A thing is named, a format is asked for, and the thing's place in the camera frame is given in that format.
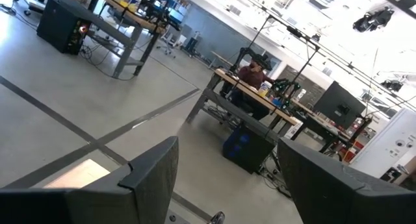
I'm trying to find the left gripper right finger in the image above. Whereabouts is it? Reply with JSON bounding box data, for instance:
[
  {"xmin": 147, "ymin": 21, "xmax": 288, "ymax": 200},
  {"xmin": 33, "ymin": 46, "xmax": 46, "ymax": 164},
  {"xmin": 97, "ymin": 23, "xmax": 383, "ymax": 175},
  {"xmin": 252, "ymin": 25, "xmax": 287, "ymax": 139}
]
[{"xmin": 277, "ymin": 137, "xmax": 416, "ymax": 224}]

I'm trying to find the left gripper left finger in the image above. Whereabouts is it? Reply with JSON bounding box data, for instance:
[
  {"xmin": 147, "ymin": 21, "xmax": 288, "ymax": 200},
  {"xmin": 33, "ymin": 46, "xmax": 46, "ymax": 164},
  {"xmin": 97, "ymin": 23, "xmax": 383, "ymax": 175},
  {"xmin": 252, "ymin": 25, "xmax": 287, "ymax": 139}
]
[{"xmin": 66, "ymin": 135, "xmax": 180, "ymax": 224}]

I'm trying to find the white cabinet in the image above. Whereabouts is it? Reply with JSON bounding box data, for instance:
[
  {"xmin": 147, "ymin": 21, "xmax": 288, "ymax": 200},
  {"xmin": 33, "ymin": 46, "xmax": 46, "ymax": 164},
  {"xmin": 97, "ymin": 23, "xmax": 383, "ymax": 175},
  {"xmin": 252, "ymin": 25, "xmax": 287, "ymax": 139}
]
[{"xmin": 349, "ymin": 106, "xmax": 416, "ymax": 180}]

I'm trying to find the dark work table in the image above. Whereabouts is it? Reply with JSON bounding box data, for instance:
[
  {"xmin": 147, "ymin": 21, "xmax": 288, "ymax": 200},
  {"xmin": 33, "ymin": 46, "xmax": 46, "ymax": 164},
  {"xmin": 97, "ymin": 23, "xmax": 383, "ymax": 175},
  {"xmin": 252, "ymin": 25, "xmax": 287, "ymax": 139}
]
[{"xmin": 291, "ymin": 113, "xmax": 373, "ymax": 153}]

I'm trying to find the black computer monitor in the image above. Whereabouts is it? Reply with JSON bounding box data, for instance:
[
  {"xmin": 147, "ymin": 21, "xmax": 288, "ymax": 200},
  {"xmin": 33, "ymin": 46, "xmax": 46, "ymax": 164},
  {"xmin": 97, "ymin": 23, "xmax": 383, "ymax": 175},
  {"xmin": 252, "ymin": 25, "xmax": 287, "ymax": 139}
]
[{"xmin": 313, "ymin": 81, "xmax": 367, "ymax": 130}]

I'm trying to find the blue-lit computer tower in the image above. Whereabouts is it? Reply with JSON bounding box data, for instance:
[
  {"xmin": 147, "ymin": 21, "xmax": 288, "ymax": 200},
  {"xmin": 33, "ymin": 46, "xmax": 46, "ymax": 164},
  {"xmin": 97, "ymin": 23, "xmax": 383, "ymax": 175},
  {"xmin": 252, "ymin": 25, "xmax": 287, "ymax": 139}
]
[{"xmin": 222, "ymin": 125, "xmax": 278, "ymax": 175}]

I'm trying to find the white yellow container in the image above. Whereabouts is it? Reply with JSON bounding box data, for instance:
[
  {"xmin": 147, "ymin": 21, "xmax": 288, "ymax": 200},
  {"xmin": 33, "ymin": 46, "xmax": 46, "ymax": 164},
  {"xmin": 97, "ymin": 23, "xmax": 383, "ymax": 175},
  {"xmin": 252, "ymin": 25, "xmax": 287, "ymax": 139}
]
[{"xmin": 258, "ymin": 81, "xmax": 273, "ymax": 97}]

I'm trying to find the wooden top work table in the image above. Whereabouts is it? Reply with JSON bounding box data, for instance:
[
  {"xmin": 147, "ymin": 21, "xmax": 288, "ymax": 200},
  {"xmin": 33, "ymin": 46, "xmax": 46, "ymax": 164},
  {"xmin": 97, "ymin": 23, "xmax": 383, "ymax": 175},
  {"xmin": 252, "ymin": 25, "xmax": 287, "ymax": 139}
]
[
  {"xmin": 87, "ymin": 0, "xmax": 168, "ymax": 79},
  {"xmin": 185, "ymin": 68, "xmax": 303, "ymax": 143}
]

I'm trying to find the person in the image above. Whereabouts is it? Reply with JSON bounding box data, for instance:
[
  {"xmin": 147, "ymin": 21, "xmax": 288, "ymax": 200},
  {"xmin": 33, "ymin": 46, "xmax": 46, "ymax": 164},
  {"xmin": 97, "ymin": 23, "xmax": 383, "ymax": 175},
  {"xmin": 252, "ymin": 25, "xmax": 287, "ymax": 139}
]
[{"xmin": 227, "ymin": 58, "xmax": 277, "ymax": 121}]

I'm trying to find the black computer tower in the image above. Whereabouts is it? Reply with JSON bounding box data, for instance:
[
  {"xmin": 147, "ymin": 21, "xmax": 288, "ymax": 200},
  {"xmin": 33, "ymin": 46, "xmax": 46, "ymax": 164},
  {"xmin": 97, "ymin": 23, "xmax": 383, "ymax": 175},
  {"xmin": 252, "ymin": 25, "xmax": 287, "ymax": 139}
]
[{"xmin": 36, "ymin": 0, "xmax": 92, "ymax": 55}]

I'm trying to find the black ceiling-mounted camera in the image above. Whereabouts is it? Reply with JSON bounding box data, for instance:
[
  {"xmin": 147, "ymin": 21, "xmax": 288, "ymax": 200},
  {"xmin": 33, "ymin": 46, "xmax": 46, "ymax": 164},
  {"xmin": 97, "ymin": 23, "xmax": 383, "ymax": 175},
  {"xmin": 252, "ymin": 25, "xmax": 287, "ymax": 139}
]
[
  {"xmin": 380, "ymin": 79, "xmax": 404, "ymax": 93},
  {"xmin": 352, "ymin": 6, "xmax": 396, "ymax": 33}
]

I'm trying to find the black background rig frame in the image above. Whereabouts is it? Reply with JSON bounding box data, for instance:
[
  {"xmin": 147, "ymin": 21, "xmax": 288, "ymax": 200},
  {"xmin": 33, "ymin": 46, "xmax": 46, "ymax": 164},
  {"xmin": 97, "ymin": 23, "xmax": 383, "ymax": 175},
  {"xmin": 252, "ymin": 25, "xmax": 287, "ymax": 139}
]
[{"xmin": 227, "ymin": 14, "xmax": 416, "ymax": 114}]

